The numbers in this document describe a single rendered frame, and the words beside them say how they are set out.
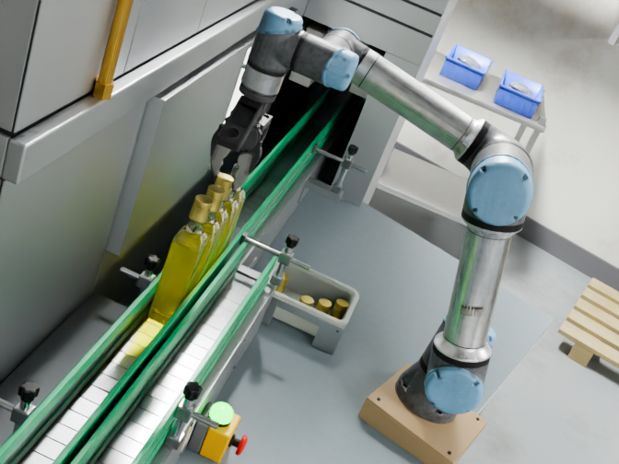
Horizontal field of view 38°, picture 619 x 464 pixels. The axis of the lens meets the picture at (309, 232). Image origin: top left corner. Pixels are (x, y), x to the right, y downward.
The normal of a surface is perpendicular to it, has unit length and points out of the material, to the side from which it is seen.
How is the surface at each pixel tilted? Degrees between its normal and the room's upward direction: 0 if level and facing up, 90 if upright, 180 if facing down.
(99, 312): 0
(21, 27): 90
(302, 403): 0
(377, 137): 90
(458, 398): 95
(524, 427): 0
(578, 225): 90
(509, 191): 80
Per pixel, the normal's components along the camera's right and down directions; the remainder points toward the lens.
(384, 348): 0.33, -0.82
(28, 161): 0.91, 0.41
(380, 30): -0.25, 0.40
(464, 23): -0.50, 0.26
